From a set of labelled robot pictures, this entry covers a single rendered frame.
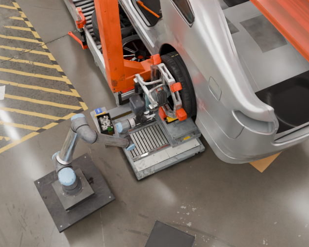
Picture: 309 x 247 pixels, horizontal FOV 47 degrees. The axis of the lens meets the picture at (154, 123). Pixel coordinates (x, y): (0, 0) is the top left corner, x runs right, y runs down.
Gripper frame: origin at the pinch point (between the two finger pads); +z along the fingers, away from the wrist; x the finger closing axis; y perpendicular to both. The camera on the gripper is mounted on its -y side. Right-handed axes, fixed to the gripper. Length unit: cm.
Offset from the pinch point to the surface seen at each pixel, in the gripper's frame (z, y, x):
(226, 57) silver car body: 42, -89, 34
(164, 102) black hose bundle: 9.7, -15.7, 3.6
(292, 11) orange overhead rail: -18, -217, 119
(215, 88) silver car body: 33, -65, 41
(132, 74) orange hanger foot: 6, 13, -62
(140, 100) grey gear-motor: 7, 43, -47
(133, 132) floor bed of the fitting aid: -10, 77, -32
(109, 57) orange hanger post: -17, -25, -60
